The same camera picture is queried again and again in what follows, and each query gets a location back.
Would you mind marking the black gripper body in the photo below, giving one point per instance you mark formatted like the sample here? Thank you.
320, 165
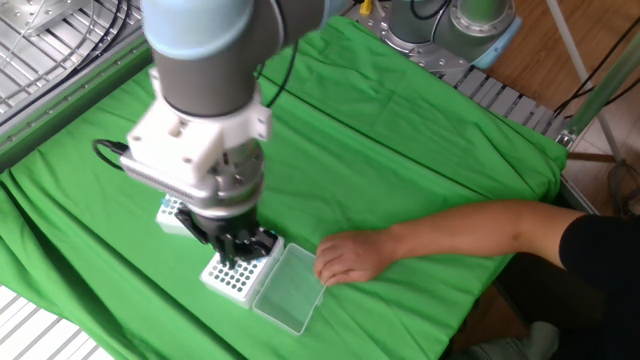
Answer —
225, 225

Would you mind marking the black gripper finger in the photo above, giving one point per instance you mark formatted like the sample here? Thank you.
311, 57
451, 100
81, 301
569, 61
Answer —
260, 242
200, 232

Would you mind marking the white rack with many tips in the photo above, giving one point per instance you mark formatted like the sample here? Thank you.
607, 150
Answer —
170, 222

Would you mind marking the white tip rack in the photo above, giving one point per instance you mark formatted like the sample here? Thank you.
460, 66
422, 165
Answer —
235, 285

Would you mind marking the clear plastic rack lid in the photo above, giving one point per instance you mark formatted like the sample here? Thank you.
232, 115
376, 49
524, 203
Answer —
290, 295

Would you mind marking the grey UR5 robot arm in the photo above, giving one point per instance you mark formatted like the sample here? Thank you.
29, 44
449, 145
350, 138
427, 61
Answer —
210, 85

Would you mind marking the person's right hand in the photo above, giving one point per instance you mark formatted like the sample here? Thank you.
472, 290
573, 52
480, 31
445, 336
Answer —
355, 255

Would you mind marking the silver round wrist coupling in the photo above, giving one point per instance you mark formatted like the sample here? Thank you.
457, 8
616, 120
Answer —
240, 175

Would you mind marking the silver finned wrist box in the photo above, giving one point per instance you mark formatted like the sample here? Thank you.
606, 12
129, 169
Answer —
170, 187

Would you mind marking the green cloth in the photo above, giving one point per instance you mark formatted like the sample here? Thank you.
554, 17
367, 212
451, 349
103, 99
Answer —
400, 150

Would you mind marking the yellow clip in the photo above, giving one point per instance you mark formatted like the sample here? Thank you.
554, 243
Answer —
366, 6

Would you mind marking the silver perforated mounting plate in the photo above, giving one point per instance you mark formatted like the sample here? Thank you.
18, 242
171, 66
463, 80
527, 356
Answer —
45, 12

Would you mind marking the olive green trousers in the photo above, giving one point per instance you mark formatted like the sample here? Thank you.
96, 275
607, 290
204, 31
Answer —
515, 345

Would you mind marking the brown wooden bar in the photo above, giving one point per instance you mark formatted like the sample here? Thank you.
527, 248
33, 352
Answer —
590, 157

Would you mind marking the white pole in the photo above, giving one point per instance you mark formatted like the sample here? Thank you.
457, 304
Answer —
579, 75

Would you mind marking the dark chair base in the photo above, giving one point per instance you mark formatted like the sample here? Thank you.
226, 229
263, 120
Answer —
625, 195

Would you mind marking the grey aluminium frame rail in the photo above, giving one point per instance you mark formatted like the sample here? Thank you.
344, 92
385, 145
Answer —
577, 197
50, 117

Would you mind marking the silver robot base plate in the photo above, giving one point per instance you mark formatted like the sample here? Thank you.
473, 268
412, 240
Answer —
440, 62

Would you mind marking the green tinted frame post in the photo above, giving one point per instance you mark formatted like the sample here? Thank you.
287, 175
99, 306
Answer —
607, 85

